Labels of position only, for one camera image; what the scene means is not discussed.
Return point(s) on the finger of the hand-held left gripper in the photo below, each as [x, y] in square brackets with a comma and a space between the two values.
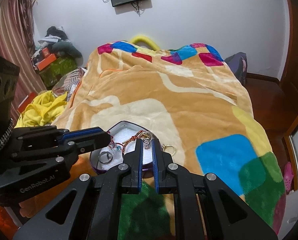
[84, 133]
[94, 142]

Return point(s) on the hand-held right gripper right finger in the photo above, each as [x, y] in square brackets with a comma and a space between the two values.
[154, 165]

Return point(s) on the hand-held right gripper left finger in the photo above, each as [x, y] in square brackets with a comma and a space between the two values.
[139, 160]

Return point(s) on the silver earring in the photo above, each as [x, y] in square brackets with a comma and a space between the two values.
[146, 142]

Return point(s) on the purple heart-shaped tin box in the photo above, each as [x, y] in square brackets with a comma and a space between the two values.
[115, 162]

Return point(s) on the yellow cloth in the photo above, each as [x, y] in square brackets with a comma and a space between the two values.
[43, 107]

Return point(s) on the striped patterned cloth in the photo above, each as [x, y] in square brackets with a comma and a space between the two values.
[69, 82]

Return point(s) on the orange cardboard box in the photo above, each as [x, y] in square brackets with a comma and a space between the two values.
[26, 102]

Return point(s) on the green cardboard box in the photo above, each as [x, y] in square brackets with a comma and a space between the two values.
[58, 71]

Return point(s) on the colourful patchwork fleece blanket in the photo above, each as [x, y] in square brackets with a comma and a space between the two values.
[189, 105]

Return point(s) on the flat orange box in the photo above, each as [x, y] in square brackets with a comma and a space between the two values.
[47, 61]

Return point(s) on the small orange box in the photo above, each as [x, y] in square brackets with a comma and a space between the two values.
[46, 51]

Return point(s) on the pile of clothes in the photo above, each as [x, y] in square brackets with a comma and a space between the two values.
[61, 46]

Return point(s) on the yellow padded tube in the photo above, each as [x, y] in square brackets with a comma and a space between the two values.
[141, 37]

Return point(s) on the striped red curtain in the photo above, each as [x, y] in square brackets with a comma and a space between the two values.
[8, 30]

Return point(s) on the grey backpack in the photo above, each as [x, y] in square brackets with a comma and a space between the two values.
[236, 65]

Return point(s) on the pink slipper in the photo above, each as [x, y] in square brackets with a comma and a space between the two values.
[288, 177]

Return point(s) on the white suitcase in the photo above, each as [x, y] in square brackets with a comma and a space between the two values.
[294, 212]

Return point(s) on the wooden door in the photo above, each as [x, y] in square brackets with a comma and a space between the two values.
[296, 55]

